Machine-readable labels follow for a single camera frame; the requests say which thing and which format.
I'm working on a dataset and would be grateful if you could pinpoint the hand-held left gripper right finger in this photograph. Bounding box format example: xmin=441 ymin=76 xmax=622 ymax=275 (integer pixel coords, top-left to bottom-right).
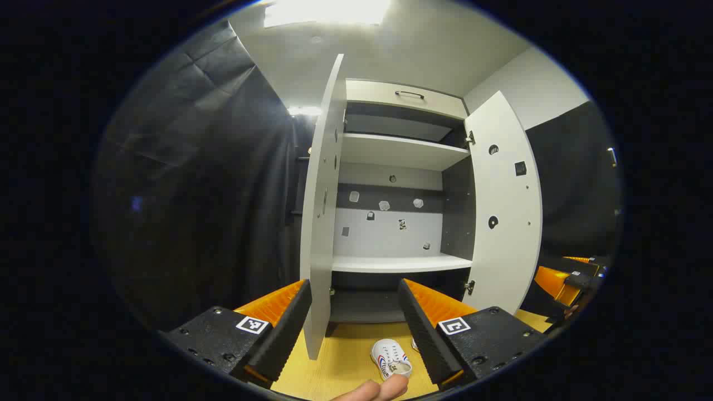
xmin=398 ymin=278 xmax=549 ymax=390

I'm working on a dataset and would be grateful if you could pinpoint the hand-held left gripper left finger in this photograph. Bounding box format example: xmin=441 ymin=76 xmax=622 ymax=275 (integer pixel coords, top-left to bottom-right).
xmin=159 ymin=278 xmax=312 ymax=389

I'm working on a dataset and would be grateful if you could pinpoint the white cabinet door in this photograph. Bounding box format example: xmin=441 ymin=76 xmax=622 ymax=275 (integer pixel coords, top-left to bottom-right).
xmin=300 ymin=53 xmax=347 ymax=360
xmin=461 ymin=90 xmax=544 ymax=315

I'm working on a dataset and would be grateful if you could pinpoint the white shoe cabinet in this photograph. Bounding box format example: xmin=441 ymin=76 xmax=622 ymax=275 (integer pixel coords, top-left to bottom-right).
xmin=329 ymin=78 xmax=480 ymax=325

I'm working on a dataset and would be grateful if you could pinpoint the white cabinet drawer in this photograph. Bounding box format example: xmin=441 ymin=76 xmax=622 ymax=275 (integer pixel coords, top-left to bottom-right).
xmin=345 ymin=79 xmax=468 ymax=119

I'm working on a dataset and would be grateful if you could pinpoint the ceiling light panel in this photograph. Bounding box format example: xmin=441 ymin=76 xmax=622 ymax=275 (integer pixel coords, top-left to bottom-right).
xmin=263 ymin=0 xmax=390 ymax=27

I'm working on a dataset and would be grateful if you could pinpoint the black door handle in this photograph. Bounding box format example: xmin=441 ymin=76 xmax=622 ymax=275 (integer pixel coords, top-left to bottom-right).
xmin=286 ymin=155 xmax=310 ymax=224

